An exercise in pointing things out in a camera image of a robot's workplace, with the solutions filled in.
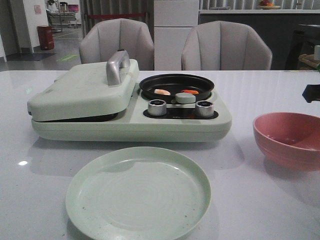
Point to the pale shrimp piece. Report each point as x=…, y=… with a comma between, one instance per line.
x=162, y=92

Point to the beige chair left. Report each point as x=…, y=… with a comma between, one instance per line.
x=109, y=36

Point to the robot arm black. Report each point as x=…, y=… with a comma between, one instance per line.
x=312, y=91

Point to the red trash bin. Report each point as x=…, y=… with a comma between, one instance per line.
x=45, y=37

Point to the dark kitchen counter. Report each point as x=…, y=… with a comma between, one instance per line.
x=283, y=31

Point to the beige chair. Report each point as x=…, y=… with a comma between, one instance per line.
x=109, y=36
x=225, y=46

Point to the pink bowl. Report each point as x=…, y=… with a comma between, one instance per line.
x=289, y=139

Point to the green sandwich maker lid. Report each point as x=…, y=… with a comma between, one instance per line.
x=88, y=90

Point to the right silver knob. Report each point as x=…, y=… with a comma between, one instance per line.
x=204, y=109

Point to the orange shrimp piece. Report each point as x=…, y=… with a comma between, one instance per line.
x=190, y=91

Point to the beige chair right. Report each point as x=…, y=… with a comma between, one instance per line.
x=225, y=46

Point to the white refrigerator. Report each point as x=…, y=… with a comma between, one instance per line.
x=173, y=20

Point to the red barrier belt stanchion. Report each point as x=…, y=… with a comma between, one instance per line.
x=117, y=16

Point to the black round frying pan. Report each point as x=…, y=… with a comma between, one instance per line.
x=175, y=83

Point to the light green plate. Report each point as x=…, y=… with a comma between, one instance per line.
x=138, y=193

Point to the green breakfast maker base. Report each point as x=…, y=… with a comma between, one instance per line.
x=181, y=124

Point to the left silver knob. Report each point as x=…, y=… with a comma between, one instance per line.
x=157, y=107

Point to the fruit bowl on counter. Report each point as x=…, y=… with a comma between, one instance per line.
x=267, y=5

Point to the beige cushion at right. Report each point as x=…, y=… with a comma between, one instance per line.
x=310, y=61

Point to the silver knob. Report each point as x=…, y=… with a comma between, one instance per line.
x=157, y=107
x=204, y=109

